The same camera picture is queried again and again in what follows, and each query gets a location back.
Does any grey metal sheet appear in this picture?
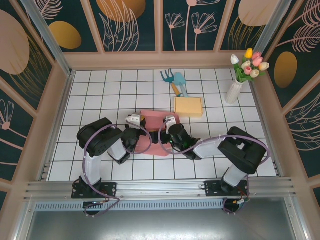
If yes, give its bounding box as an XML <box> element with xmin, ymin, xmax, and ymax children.
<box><xmin>24</xmin><ymin>209</ymin><xmax>301</xmax><ymax>240</ymax></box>

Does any white ribbed vase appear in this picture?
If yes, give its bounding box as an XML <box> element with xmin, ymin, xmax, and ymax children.
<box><xmin>224</xmin><ymin>80</ymin><xmax>245</xmax><ymax>105</ymax></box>

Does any pink paper box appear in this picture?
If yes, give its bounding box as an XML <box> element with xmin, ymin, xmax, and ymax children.
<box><xmin>136</xmin><ymin>109</ymin><xmax>180</xmax><ymax>158</ymax></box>

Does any artificial tulip bouquet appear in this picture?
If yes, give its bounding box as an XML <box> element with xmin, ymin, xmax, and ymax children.
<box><xmin>229</xmin><ymin>47</ymin><xmax>271</xmax><ymax>84</ymax></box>

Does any aluminium rail frame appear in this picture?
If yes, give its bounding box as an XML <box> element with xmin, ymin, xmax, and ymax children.
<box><xmin>23</xmin><ymin>176</ymin><xmax>297</xmax><ymax>203</ymax></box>

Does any aluminium corner post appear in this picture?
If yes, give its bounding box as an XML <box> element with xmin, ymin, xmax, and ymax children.
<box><xmin>19</xmin><ymin>0</ymin><xmax>76</xmax><ymax>77</ymax></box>
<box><xmin>252</xmin><ymin>0</ymin><xmax>295</xmax><ymax>57</ymax></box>

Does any aluminium side rail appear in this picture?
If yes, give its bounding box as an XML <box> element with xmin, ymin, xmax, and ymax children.
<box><xmin>37</xmin><ymin>70</ymin><xmax>76</xmax><ymax>182</ymax></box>
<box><xmin>249</xmin><ymin>81</ymin><xmax>285</xmax><ymax>177</ymax></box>

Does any slotted metal strip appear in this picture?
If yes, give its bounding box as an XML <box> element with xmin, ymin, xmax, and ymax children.
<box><xmin>33</xmin><ymin>199</ymin><xmax>226</xmax><ymax>212</ymax></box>

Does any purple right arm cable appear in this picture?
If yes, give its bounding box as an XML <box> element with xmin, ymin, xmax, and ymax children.
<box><xmin>158</xmin><ymin>118</ymin><xmax>272</xmax><ymax>216</ymax></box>

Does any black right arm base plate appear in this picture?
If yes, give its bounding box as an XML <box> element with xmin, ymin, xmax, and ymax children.
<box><xmin>204</xmin><ymin>179</ymin><xmax>251</xmax><ymax>198</ymax></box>

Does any yellow paper box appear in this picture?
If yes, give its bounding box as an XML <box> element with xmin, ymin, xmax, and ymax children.
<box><xmin>174</xmin><ymin>96</ymin><xmax>204</xmax><ymax>118</ymax></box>

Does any light blue garden trowel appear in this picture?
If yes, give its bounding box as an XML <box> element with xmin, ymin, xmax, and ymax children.
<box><xmin>173</xmin><ymin>72</ymin><xmax>190</xmax><ymax>98</ymax></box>

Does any teal garden rake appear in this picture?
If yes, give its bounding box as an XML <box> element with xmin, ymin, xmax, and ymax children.
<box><xmin>160</xmin><ymin>68</ymin><xmax>182</xmax><ymax>98</ymax></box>

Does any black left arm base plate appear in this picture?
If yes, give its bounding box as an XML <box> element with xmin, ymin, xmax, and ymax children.
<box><xmin>71</xmin><ymin>180</ymin><xmax>118</xmax><ymax>200</ymax></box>

